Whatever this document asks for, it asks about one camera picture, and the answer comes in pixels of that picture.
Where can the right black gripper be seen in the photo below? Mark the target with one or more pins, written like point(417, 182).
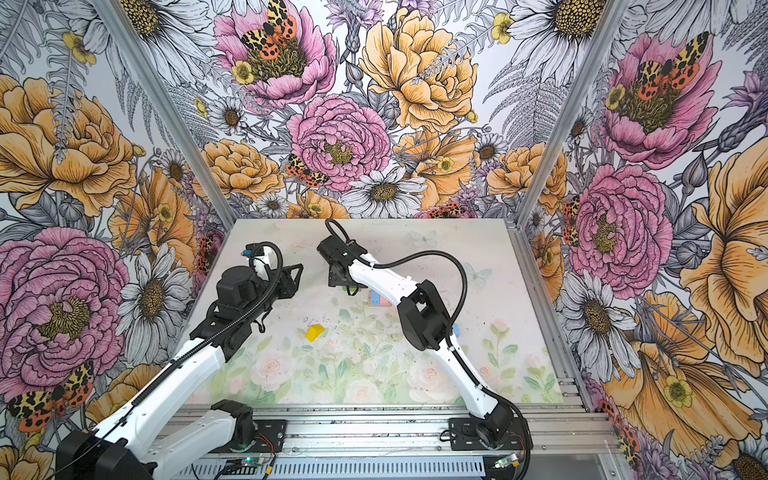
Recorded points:
point(334, 280)

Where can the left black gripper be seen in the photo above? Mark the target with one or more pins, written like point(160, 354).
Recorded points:
point(282, 276)

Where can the yellow wood block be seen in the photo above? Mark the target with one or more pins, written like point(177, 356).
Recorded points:
point(314, 332)

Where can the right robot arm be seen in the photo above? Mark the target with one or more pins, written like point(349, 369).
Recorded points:
point(425, 323)

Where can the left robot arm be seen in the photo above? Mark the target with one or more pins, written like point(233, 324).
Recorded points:
point(126, 445)

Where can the vented metal grille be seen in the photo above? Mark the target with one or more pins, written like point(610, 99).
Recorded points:
point(380, 467)

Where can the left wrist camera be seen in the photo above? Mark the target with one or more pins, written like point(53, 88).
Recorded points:
point(253, 251)

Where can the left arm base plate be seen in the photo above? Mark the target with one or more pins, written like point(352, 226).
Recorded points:
point(264, 436)

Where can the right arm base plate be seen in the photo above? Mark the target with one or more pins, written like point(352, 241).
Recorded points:
point(463, 436)

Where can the aluminium rail frame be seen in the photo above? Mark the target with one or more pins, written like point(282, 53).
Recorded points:
point(333, 430)

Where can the left corner aluminium post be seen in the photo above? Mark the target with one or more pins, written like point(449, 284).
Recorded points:
point(138, 60)

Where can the corner aluminium post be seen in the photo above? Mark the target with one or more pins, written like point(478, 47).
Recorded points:
point(138, 60)
point(584, 79)

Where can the right corner aluminium post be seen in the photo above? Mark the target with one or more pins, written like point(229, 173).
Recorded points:
point(584, 79)

